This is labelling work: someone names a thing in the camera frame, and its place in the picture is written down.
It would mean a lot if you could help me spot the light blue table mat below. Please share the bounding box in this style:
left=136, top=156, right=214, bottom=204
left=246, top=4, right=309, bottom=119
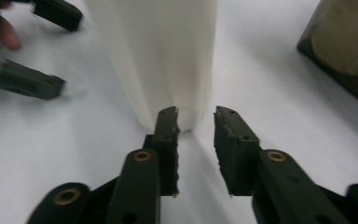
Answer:
left=0, top=0, right=358, bottom=224

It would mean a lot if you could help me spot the large white bottle blue pump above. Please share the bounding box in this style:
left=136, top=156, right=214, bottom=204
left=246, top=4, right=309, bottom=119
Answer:
left=83, top=0, right=219, bottom=134

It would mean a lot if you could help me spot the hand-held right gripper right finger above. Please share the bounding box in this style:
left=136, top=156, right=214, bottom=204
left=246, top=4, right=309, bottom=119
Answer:
left=213, top=105, right=263, bottom=198

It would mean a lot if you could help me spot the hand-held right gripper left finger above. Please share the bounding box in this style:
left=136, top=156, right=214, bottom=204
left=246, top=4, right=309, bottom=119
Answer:
left=143, top=105, right=182, bottom=198

